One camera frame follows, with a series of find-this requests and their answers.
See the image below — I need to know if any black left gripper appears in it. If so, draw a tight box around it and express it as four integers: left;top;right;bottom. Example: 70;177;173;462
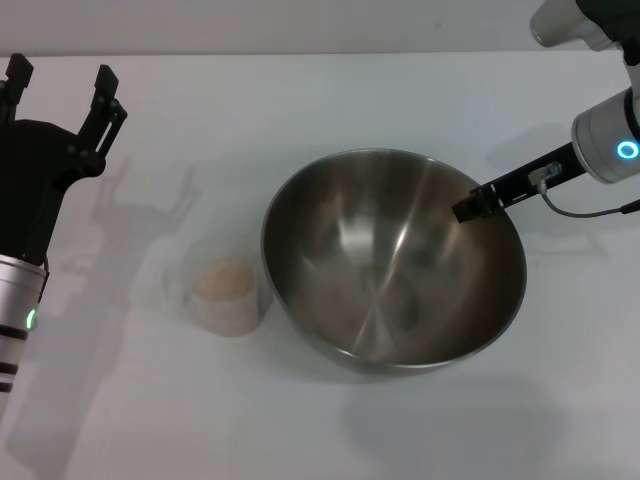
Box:
0;53;129;269

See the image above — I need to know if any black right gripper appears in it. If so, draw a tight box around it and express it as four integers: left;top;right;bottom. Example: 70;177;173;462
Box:
452;142;589;223

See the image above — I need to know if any stainless steel mixing bowl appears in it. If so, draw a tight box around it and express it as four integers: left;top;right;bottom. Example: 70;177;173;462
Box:
260;148;527;384

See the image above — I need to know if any white rice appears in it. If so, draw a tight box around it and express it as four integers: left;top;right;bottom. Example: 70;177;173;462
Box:
193;262;257;302

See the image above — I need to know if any clear plastic measuring cup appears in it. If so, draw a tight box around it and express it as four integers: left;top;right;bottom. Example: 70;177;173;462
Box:
162;239;271;339

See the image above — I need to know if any grey right gripper cable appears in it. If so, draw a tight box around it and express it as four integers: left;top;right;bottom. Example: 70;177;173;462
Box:
528;162;640;219

